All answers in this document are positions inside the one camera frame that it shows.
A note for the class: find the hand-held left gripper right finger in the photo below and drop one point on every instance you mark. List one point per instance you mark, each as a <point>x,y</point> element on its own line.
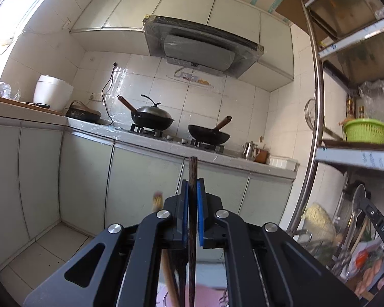
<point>200,214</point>

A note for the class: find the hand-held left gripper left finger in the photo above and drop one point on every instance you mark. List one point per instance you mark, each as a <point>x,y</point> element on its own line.
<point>185,214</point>

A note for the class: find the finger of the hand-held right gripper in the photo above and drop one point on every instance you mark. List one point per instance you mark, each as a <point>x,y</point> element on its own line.
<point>369,206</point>

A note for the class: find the metal spoon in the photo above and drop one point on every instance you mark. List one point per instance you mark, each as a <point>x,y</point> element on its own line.
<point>358,198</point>

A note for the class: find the plain dark chopstick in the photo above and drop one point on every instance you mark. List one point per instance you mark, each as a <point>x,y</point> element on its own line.
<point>192,182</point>

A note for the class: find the printed food packet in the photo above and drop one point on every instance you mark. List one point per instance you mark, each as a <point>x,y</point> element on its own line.
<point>371,271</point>

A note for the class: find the metal shelf rack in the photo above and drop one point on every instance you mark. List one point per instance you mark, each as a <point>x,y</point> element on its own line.
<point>348,158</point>

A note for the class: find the clear bag of noodles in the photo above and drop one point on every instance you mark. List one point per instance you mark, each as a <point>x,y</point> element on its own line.
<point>318,217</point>

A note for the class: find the green plastic basket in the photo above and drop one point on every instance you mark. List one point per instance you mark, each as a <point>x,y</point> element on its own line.
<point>368,132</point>

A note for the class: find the steel kettle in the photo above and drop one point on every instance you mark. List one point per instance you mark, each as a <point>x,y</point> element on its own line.
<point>249,152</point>

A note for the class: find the brown teapot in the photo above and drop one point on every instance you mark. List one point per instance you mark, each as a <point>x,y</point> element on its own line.
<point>261,156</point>

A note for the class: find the glass bottle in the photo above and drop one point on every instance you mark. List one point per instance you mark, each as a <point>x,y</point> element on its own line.
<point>361,112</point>
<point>349,112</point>

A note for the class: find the white box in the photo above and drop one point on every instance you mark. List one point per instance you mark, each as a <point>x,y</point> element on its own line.
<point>283,163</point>

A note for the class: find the black wok with lid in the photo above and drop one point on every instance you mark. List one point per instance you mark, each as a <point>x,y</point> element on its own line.
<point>153,118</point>

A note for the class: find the grey kitchen base cabinets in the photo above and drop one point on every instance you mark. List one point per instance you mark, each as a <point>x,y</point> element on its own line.
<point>83,172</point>

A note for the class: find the black induction cooker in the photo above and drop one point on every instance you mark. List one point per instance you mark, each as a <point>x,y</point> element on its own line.
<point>83,113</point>

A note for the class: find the range hood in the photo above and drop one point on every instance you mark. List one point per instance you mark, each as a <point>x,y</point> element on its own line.
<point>198,48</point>

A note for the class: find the white rice cooker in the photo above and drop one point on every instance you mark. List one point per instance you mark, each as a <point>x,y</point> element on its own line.
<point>51,92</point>

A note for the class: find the wooden cutting board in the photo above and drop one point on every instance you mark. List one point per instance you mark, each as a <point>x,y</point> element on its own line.
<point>25,107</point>

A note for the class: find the small clear plastic bag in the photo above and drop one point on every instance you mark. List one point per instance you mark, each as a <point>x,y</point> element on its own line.
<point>8,91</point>

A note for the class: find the window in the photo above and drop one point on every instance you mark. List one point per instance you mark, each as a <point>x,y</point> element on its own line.
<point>6,22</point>

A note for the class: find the wall sticker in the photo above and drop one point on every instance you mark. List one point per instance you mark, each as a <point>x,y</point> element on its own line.
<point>195,81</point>

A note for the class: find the white wall socket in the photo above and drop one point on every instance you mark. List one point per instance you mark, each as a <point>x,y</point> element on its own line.
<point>95,97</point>

